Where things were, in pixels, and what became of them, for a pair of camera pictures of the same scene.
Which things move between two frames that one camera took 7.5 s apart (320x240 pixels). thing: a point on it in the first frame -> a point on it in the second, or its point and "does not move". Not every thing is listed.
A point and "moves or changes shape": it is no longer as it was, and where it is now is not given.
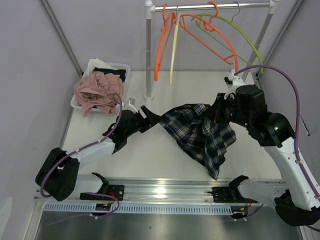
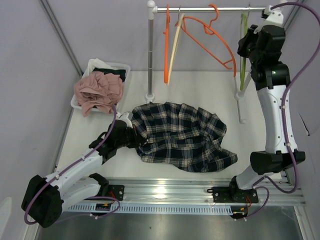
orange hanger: (168, 22) -> (166, 61)
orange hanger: (224, 58) -> (210, 30)
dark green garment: (121, 73) does not move
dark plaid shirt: (204, 140) moves or changes shape
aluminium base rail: (149, 191) does not move
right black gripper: (217, 108) -> (250, 35)
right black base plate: (229, 194) does not move
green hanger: (220, 43) -> (244, 34)
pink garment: (98, 91) does not move
